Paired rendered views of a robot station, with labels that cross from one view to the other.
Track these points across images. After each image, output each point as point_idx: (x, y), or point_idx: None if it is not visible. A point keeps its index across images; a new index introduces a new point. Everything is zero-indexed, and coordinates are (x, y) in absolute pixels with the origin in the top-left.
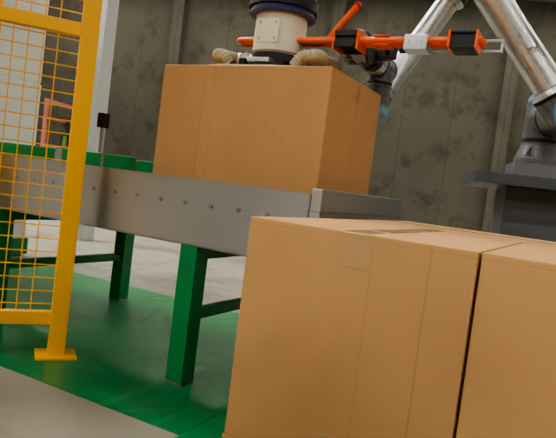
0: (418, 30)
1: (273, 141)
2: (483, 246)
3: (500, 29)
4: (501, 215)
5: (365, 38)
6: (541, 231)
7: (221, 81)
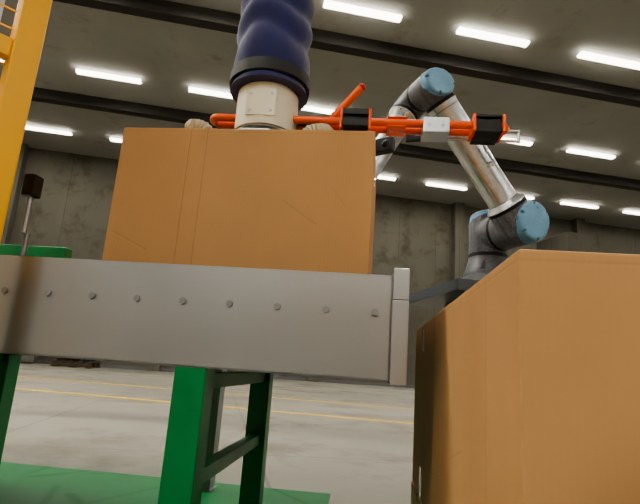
0: None
1: (298, 220)
2: None
3: (461, 144)
4: None
5: (378, 119)
6: None
7: (214, 147)
